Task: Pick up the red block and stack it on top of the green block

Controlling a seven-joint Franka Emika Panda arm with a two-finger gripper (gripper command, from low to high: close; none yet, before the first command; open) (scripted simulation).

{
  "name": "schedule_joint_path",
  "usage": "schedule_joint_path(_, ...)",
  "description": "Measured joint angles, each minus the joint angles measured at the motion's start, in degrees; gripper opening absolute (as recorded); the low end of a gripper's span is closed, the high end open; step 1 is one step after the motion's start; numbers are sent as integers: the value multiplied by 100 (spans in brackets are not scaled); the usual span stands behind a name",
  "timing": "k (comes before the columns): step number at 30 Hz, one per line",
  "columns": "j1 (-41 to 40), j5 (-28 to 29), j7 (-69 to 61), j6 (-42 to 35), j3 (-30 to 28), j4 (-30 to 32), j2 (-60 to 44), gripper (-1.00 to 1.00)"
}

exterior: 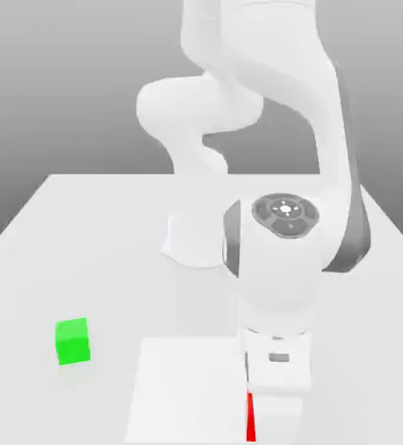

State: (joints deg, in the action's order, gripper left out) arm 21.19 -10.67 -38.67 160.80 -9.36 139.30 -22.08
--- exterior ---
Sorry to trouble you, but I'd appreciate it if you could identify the small green cube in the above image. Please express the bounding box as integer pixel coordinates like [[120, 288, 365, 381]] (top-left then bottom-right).
[[54, 316, 92, 367]]

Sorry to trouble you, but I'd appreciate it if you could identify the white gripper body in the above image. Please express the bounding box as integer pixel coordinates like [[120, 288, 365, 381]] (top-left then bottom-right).
[[241, 329, 313, 395]]

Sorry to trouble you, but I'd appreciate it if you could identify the small red cube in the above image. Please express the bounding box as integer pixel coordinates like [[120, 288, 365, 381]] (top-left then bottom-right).
[[245, 391, 257, 443]]

